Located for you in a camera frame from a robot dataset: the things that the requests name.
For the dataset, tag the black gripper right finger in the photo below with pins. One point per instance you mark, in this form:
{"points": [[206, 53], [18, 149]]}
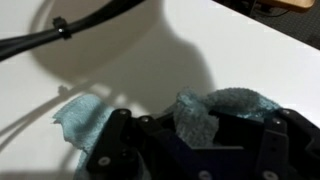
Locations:
{"points": [[286, 146]]}

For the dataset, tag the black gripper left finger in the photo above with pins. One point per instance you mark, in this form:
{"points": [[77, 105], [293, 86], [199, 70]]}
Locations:
{"points": [[113, 146]]}

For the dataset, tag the light blue terry towel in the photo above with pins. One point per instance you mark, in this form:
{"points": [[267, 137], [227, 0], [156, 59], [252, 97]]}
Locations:
{"points": [[193, 116]]}

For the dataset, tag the light brown wooden board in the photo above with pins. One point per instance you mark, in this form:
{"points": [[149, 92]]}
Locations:
{"points": [[290, 4]]}

